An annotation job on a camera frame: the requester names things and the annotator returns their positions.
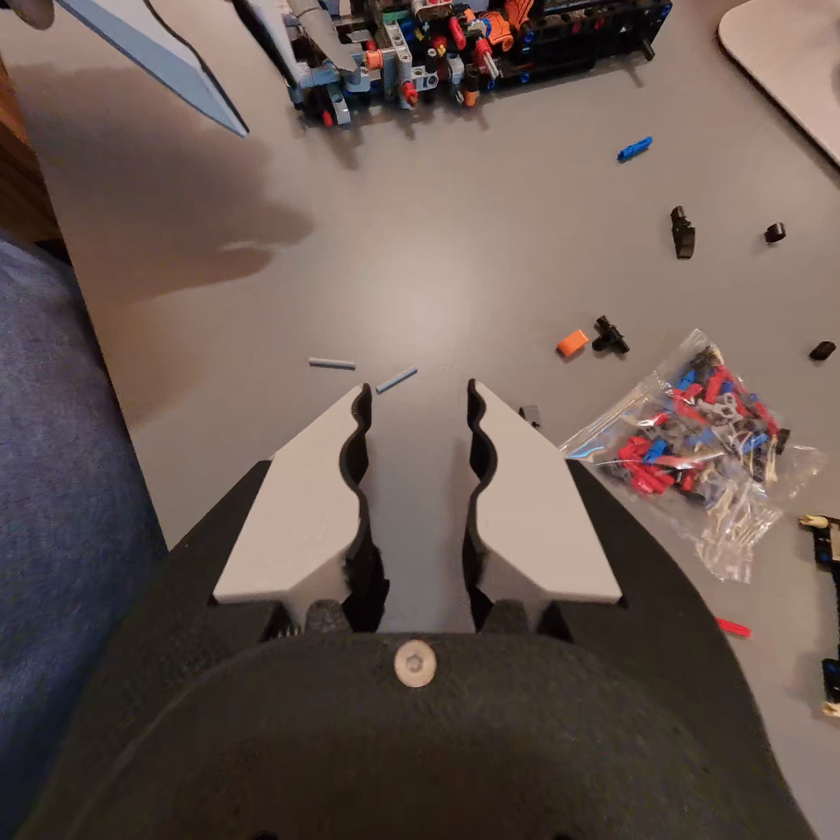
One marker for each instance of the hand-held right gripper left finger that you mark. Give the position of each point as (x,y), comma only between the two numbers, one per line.
(289,525)

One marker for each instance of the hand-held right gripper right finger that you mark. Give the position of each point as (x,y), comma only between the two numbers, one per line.
(544,525)

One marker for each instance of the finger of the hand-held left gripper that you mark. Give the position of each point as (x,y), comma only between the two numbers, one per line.
(272,33)
(131,33)

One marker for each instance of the light grey plastic axle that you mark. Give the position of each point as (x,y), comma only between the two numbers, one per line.
(331,363)
(396,380)

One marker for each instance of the grey toy brick vehicle model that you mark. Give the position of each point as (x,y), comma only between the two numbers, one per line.
(459,65)

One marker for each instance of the person's left hand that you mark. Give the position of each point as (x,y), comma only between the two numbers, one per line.
(29,12)

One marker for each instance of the small dark grey piece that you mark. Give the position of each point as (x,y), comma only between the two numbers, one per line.
(529,415)

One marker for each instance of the clear bag of small parts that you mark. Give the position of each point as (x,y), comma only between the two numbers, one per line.
(689,446)

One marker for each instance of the orange plastic brick piece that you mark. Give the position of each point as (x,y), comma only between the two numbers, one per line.
(573,343)

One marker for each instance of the black cross-shaped connector piece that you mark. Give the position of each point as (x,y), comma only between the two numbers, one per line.
(607,341)

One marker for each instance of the red plastic pin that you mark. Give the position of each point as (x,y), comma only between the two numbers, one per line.
(733,627)

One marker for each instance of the person's blue jeans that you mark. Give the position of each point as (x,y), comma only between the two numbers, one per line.
(59,525)

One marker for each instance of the black beam with tan pins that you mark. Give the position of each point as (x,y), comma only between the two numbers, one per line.
(828,544)

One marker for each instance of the glossy black connector piece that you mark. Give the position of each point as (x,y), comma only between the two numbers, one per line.
(684,239)

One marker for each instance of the small black plastic bush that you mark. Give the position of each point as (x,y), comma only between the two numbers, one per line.
(822,351)
(775,233)

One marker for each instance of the blue plastic connector pin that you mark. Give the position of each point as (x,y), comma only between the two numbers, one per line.
(634,149)

